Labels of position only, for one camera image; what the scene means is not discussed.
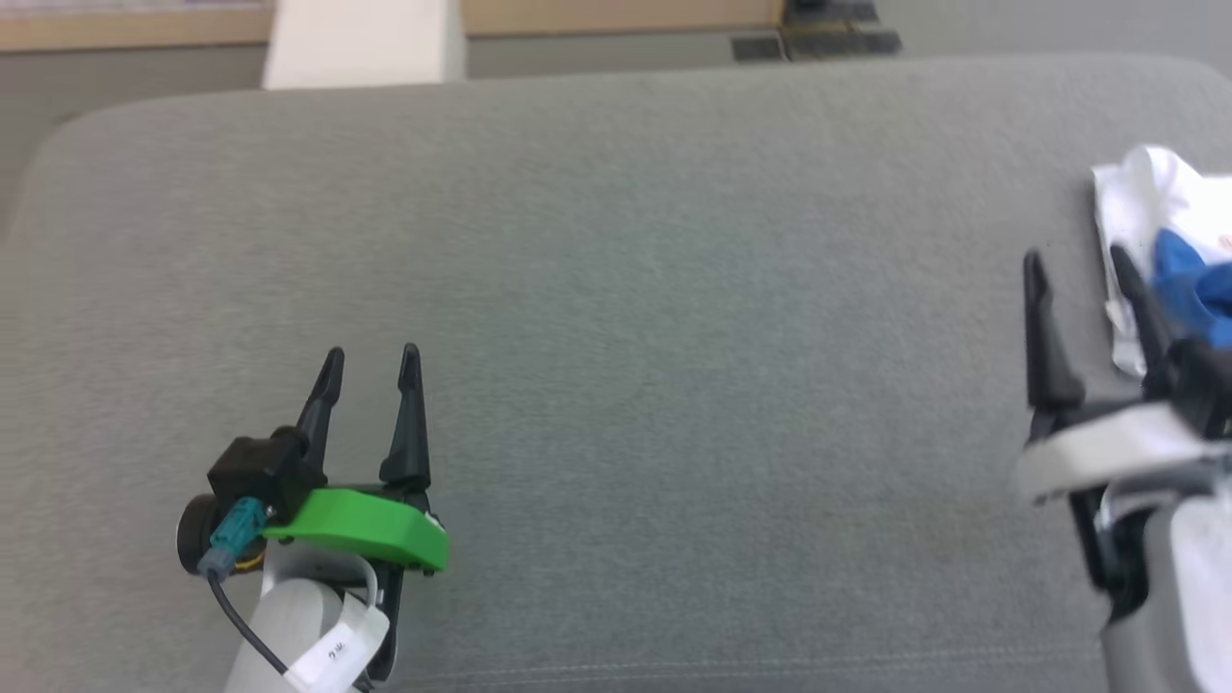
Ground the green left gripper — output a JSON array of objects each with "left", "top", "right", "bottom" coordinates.
[{"left": 176, "top": 343, "right": 449, "bottom": 580}]

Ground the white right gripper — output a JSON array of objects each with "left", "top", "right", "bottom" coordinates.
[{"left": 1013, "top": 244, "right": 1232, "bottom": 598}]

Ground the white and blue shirt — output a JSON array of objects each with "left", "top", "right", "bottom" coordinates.
[{"left": 1091, "top": 144, "right": 1232, "bottom": 378}]

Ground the white label tag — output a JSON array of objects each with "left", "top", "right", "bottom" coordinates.
[{"left": 283, "top": 595, "right": 392, "bottom": 693}]

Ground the grey fabric sofa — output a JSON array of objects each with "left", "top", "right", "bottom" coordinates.
[{"left": 0, "top": 53, "right": 1232, "bottom": 693}]

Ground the white box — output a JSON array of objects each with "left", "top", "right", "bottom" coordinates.
[{"left": 261, "top": 0, "right": 470, "bottom": 90}]

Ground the black floor mat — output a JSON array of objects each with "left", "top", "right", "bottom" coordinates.
[{"left": 730, "top": 27, "right": 904, "bottom": 64}]

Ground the black caster foot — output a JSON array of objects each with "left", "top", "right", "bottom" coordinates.
[{"left": 783, "top": 0, "right": 879, "bottom": 26}]

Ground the lemon print wooden frame screen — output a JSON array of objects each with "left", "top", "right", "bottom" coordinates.
[{"left": 0, "top": 0, "right": 786, "bottom": 55}]

